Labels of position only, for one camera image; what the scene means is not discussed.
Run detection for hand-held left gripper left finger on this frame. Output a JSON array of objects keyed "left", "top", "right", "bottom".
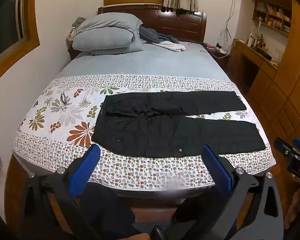
[{"left": 21, "top": 144, "right": 103, "bottom": 240}]

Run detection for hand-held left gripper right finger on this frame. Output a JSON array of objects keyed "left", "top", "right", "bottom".
[{"left": 151, "top": 144, "right": 284, "bottom": 240}]

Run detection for black pants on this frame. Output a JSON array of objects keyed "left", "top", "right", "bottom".
[{"left": 92, "top": 91, "right": 266, "bottom": 158}]

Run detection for person's right forearm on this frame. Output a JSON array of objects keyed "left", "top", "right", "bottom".
[{"left": 284, "top": 185, "right": 300, "bottom": 230}]

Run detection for person's dark trousers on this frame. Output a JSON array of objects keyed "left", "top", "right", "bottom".
[{"left": 75, "top": 182, "right": 230, "bottom": 240}]

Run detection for floral quilt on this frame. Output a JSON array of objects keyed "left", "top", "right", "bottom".
[{"left": 13, "top": 74, "right": 278, "bottom": 190}]

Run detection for wooden desk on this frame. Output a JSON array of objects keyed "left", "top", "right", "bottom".
[{"left": 230, "top": 40, "right": 280, "bottom": 93}]

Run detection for wooden nightstand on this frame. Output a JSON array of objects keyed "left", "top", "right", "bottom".
[{"left": 204, "top": 42, "right": 232, "bottom": 67}]

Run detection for grey-blue bed sheet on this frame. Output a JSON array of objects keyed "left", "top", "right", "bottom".
[{"left": 56, "top": 41, "right": 232, "bottom": 82}]

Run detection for grey-blue pillow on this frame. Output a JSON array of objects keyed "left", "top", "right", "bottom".
[{"left": 72, "top": 27, "right": 145, "bottom": 55}]

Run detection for white garment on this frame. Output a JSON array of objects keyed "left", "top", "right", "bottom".
[{"left": 152, "top": 41, "right": 186, "bottom": 53}]

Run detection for grey garment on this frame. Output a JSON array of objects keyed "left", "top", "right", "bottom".
[{"left": 72, "top": 17, "right": 87, "bottom": 28}]

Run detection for folded grey blanket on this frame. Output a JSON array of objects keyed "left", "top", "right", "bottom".
[{"left": 76, "top": 13, "right": 143, "bottom": 35}]

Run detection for dark grey blanket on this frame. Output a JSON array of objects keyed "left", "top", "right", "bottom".
[{"left": 139, "top": 26, "right": 180, "bottom": 44}]

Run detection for dark wooden headboard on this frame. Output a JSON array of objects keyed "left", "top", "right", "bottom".
[{"left": 98, "top": 4, "right": 207, "bottom": 43}]

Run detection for large wooden framed window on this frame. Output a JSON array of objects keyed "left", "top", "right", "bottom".
[{"left": 0, "top": 0, "right": 40, "bottom": 88}]

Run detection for wooden bed frame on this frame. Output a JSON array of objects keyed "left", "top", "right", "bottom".
[{"left": 5, "top": 152, "right": 188, "bottom": 223}]

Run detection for wooden wall shelf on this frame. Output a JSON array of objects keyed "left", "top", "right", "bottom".
[{"left": 252, "top": 0, "right": 292, "bottom": 38}]

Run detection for hanging cables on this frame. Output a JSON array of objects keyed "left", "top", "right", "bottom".
[{"left": 221, "top": 0, "right": 240, "bottom": 46}]

